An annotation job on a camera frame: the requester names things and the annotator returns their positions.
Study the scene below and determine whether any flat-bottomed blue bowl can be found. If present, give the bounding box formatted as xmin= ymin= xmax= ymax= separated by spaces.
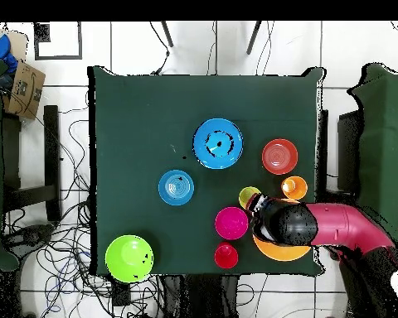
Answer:
xmin=158 ymin=169 xmax=196 ymax=207

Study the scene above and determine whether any large blue bowl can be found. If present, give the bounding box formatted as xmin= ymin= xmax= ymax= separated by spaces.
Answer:
xmin=192 ymin=118 xmax=245 ymax=171

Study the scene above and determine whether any green bowl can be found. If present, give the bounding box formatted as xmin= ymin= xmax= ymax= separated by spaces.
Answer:
xmin=104 ymin=234 xmax=155 ymax=284

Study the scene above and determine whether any pale yellow cup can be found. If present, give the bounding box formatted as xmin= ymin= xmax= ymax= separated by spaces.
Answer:
xmin=238 ymin=185 xmax=262 ymax=210

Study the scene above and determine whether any magenta bowl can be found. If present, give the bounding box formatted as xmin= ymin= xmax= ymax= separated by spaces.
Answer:
xmin=214 ymin=206 xmax=250 ymax=241

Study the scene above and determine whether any amber yellow cup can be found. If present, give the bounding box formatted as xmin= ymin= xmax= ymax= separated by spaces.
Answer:
xmin=280 ymin=176 xmax=308 ymax=200

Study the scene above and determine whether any orange bowl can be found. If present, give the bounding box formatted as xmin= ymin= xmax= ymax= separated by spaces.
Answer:
xmin=261 ymin=137 xmax=299 ymax=176

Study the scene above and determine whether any large yellow bowl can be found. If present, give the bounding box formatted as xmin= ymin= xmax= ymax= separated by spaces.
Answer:
xmin=252 ymin=197 xmax=313 ymax=263

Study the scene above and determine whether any red cup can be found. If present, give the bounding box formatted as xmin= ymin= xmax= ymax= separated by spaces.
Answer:
xmin=213 ymin=241 xmax=240 ymax=270

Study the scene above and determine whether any dark green tablecloth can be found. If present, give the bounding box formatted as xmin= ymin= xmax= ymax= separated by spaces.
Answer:
xmin=87 ymin=65 xmax=326 ymax=277

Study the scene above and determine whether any cardboard box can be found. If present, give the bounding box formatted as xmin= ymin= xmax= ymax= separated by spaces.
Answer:
xmin=2 ymin=60 xmax=46 ymax=121

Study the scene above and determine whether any blue cloth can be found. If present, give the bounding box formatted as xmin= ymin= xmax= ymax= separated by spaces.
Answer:
xmin=0 ymin=34 xmax=19 ymax=74

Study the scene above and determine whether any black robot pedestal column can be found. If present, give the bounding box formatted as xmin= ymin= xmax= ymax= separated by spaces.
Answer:
xmin=162 ymin=274 xmax=240 ymax=318

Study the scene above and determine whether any tangle of black cables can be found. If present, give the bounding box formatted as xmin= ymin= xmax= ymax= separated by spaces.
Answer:
xmin=2 ymin=99 xmax=160 ymax=318

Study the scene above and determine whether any black tripod cable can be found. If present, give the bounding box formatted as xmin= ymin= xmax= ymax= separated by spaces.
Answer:
xmin=148 ymin=21 xmax=171 ymax=75

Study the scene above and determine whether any black stool frame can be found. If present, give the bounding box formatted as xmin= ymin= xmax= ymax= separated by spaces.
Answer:
xmin=1 ymin=104 xmax=62 ymax=223

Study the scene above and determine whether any black pedestal foot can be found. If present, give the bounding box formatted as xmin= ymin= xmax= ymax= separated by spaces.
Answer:
xmin=1 ymin=224 xmax=56 ymax=258

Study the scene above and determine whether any grey square frame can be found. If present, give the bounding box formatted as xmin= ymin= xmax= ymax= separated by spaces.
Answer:
xmin=33 ymin=21 xmax=83 ymax=61

